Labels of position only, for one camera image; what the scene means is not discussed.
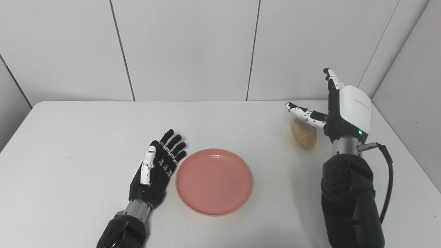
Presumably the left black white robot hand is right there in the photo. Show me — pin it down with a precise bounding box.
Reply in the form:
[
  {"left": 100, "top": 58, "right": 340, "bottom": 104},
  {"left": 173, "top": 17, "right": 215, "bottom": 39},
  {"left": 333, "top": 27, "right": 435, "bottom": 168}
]
[{"left": 129, "top": 129, "right": 187, "bottom": 210}]

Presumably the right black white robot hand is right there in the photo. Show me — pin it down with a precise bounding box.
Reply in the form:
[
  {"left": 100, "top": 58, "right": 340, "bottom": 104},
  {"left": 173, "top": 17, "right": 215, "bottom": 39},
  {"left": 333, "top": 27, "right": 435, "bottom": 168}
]
[{"left": 285, "top": 68, "right": 372, "bottom": 143}]

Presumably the golden brown bread roll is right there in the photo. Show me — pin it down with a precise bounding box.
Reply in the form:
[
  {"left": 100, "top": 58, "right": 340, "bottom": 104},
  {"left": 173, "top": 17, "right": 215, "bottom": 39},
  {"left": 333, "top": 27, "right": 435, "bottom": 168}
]
[{"left": 291, "top": 118, "right": 317, "bottom": 149}]

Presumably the pink round plate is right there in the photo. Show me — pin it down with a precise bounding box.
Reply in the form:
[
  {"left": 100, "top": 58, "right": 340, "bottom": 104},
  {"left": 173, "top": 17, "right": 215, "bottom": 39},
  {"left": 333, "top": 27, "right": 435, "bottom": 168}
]
[{"left": 175, "top": 148, "right": 254, "bottom": 217}]

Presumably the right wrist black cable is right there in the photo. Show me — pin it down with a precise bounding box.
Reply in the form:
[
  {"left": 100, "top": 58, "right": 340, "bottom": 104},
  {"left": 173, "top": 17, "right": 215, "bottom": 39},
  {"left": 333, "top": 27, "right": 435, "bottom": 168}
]
[{"left": 357, "top": 142, "right": 394, "bottom": 224}]

